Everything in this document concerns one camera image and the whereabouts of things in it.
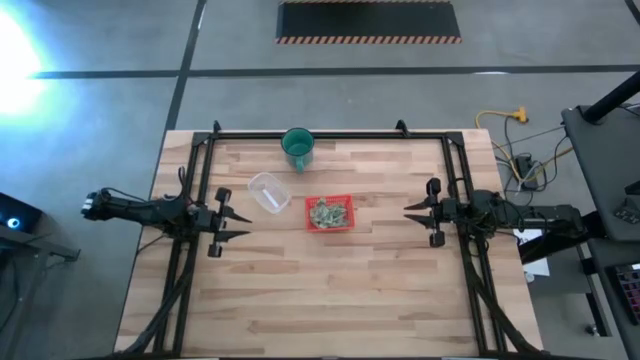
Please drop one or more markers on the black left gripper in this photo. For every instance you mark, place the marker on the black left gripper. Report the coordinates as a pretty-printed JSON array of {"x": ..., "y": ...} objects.
[{"x": 212, "y": 220}]

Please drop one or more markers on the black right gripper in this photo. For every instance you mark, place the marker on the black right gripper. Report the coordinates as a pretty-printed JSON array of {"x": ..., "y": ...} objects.
[{"x": 442, "y": 210}]

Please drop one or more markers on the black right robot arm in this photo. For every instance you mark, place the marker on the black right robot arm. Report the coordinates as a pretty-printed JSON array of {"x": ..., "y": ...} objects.
[{"x": 525, "y": 217}]

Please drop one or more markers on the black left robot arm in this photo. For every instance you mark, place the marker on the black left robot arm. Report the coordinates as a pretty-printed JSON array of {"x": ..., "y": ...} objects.
[{"x": 145, "y": 212}]

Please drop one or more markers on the white strip in container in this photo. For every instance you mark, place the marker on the white strip in container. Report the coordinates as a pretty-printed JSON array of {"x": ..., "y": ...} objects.
[{"x": 270, "y": 198}]

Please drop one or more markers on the clear plastic container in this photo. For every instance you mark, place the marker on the clear plastic container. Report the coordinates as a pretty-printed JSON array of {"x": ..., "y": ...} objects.
[{"x": 260, "y": 187}]

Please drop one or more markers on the orange plastic basket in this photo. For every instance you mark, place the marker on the orange plastic basket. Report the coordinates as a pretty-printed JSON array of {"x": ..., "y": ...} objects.
[{"x": 309, "y": 200}]

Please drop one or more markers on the green mug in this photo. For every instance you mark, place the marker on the green mug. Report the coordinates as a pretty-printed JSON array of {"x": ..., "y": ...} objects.
[{"x": 297, "y": 150}]

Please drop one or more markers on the black power strip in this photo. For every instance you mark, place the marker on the black power strip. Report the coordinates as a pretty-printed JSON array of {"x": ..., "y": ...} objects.
[{"x": 525, "y": 167}]

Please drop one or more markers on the white paper sheet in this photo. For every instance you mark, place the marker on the white paper sheet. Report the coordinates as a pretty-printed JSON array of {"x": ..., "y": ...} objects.
[{"x": 537, "y": 267}]

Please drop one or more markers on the black stand beam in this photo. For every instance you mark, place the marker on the black stand beam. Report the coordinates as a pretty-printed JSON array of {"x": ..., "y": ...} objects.
[{"x": 560, "y": 245}]

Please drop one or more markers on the dark grey side table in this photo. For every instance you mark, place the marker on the dark grey side table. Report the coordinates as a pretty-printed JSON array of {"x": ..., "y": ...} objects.
[{"x": 600, "y": 280}]

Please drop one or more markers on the grey desk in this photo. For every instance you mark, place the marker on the grey desk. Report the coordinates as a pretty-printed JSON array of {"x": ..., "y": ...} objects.
[{"x": 607, "y": 165}]

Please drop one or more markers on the black side cart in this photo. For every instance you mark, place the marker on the black side cart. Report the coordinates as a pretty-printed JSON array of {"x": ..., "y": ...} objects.
[{"x": 40, "y": 245}]

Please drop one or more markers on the black hazard-striped floor mat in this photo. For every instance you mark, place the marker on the black hazard-striped floor mat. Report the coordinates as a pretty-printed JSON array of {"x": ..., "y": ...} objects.
[{"x": 367, "y": 20}]

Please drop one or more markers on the small black desk object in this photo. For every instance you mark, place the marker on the small black desk object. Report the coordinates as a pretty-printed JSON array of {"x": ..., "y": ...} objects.
[{"x": 627, "y": 212}]

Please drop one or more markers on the black box with blue light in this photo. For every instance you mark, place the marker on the black box with blue light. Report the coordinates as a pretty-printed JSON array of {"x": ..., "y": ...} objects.
[{"x": 20, "y": 212}]

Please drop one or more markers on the black pole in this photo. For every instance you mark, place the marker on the black pole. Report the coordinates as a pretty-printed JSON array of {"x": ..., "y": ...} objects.
[{"x": 612, "y": 100}]

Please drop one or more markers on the black keyboard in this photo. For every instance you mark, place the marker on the black keyboard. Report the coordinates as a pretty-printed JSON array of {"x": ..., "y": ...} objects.
[{"x": 631, "y": 290}]

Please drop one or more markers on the black aluminium table frame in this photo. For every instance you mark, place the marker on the black aluminium table frame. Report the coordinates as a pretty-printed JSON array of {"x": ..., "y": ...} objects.
[{"x": 350, "y": 135}]

